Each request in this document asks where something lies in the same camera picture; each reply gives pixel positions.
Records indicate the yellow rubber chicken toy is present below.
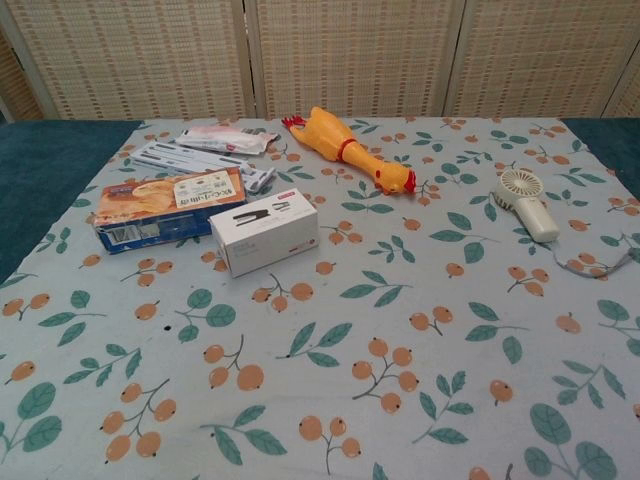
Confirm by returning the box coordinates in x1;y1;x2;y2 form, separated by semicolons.
282;105;419;197

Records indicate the long white box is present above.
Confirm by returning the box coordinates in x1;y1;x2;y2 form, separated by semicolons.
130;140;279;194

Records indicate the floral fruit print tablecloth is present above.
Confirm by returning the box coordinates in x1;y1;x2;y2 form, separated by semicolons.
0;117;640;480

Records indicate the woven bamboo folding screen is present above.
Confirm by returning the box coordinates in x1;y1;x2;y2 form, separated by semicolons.
0;0;640;124

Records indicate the orange blue cookie box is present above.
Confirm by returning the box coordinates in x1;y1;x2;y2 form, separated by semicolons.
89;168;249;256

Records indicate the pink white snack packet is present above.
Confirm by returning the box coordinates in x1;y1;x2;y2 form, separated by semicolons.
174;125;282;157

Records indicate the white stapler box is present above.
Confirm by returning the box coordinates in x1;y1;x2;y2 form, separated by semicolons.
207;188;321;280

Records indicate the small white handheld fan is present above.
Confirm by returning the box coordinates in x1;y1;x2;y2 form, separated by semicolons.
494;167;560;245

